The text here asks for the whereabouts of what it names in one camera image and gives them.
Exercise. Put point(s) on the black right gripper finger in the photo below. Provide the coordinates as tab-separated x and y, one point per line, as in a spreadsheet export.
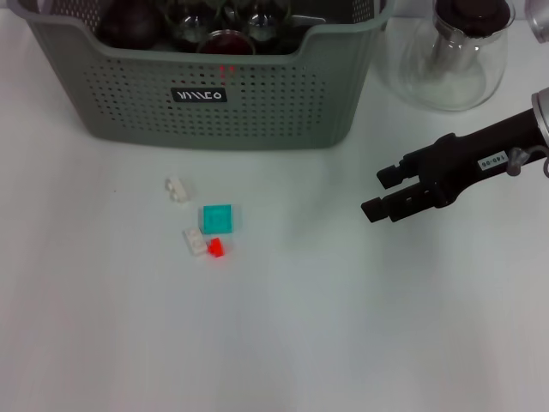
386	208
390	176

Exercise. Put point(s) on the grey perforated storage basket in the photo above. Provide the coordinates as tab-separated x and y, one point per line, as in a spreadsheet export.
171	124

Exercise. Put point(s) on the white toy brick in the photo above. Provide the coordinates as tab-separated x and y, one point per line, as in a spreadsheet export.
178	189

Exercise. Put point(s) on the white toy plate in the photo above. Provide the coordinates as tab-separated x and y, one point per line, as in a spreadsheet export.
195	242

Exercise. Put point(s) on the steel teapot infuser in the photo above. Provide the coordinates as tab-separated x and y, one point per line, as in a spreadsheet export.
450	51

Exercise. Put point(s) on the small orange-red toy brick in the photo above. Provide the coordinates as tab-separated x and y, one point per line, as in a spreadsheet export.
216	249

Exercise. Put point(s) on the clear glass teapot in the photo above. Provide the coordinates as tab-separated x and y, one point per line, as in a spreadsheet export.
412	64

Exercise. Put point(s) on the cyan square toy plate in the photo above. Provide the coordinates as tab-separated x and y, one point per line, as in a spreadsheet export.
217	219

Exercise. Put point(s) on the black teapot lid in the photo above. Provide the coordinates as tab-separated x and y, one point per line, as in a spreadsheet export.
472	17

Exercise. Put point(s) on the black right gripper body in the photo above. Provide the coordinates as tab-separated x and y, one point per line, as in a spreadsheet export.
472	159

